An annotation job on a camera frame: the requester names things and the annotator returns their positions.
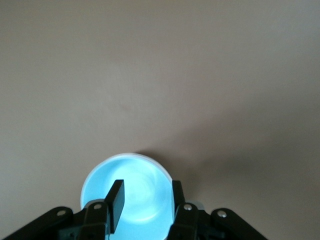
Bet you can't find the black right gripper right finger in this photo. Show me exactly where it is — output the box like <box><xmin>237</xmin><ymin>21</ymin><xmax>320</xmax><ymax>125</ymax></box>
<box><xmin>167</xmin><ymin>180</ymin><xmax>268</xmax><ymax>240</ymax></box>

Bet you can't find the brown table cloth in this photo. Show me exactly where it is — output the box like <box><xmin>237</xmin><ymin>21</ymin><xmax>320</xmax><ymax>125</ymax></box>
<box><xmin>0</xmin><ymin>0</ymin><xmax>320</xmax><ymax>240</ymax></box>

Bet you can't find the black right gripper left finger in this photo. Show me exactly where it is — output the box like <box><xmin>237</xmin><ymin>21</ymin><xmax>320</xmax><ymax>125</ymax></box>
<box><xmin>2</xmin><ymin>179</ymin><xmax>125</xmax><ymax>240</ymax></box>

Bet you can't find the white plastic bowl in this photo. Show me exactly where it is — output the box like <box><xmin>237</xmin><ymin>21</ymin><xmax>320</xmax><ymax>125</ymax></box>
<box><xmin>99</xmin><ymin>152</ymin><xmax>175</xmax><ymax>186</ymax></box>

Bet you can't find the light blue plastic bowl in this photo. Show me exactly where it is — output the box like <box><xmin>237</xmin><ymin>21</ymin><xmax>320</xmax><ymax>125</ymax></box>
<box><xmin>80</xmin><ymin>155</ymin><xmax>174</xmax><ymax>240</ymax></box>

